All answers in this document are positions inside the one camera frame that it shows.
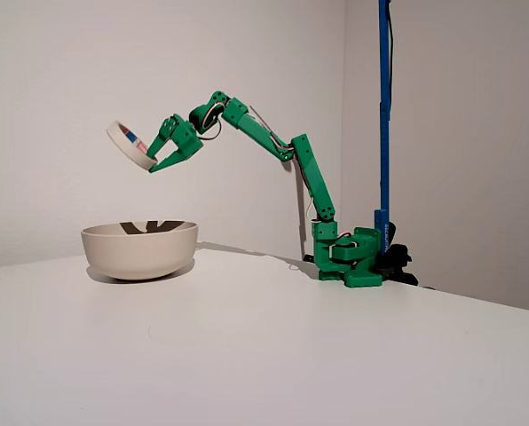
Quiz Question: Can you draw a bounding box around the red white wrist cable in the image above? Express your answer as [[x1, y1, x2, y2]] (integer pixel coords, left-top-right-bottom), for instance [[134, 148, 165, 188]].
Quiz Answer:
[[201, 117, 224, 144]]

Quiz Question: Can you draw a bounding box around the cream masking tape roll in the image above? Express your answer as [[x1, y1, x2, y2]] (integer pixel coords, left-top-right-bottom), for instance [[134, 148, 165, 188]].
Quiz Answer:
[[106, 119, 158, 170]]

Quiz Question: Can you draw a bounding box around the beige round bowl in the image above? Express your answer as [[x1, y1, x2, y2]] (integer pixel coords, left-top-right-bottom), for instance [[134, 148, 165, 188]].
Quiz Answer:
[[80, 219, 200, 281]]

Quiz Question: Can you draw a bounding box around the blue camera pole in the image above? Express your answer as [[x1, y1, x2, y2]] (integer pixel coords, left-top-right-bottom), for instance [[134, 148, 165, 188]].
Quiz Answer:
[[374, 0, 394, 256]]

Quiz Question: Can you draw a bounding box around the black pole cable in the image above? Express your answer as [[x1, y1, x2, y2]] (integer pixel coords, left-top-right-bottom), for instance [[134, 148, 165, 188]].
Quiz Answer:
[[387, 0, 396, 117]]

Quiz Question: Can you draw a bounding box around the black pole clamp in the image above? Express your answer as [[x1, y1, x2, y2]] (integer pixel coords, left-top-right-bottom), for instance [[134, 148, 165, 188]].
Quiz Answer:
[[377, 221, 420, 287]]

